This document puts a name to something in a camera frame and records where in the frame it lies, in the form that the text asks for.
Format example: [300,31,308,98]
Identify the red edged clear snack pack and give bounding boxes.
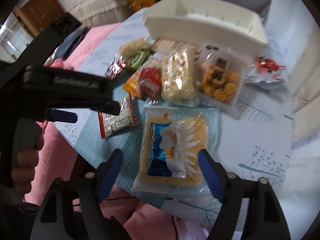
[98,93,138,139]

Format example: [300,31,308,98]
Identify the large yellow cracker pack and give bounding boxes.
[131,105,220,195]

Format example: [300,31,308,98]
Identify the red silver foil snack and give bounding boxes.
[105,53,126,80]

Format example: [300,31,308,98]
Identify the beige rice cake pack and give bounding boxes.
[119,37,150,60]

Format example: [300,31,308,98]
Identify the green small snack packet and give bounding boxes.
[125,50,149,72]

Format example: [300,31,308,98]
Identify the red small snack packet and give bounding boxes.
[137,67,161,99]

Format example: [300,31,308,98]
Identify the clear bag round cookies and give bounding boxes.
[196,44,252,111]

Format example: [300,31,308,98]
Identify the puffed rice cake pack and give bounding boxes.
[161,47,199,107]

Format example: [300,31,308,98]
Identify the beige soda cracker pack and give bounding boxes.
[150,38,180,53]

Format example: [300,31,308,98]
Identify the red white snack bag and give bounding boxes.
[245,57,286,90]

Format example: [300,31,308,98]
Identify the orange white snack packet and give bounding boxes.
[123,71,142,99]

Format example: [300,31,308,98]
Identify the person's left hand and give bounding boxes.
[11,135,44,194]

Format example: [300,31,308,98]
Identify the dark blue folded garment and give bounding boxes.
[54,27,90,61]

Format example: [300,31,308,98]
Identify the pink quilt blanket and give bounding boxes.
[23,22,211,240]

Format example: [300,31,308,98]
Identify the brown wooden door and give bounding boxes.
[13,0,65,37]

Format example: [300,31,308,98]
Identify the lace covered furniture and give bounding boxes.
[64,0,133,27]

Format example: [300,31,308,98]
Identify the white plastic organizer bin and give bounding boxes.
[143,0,268,59]

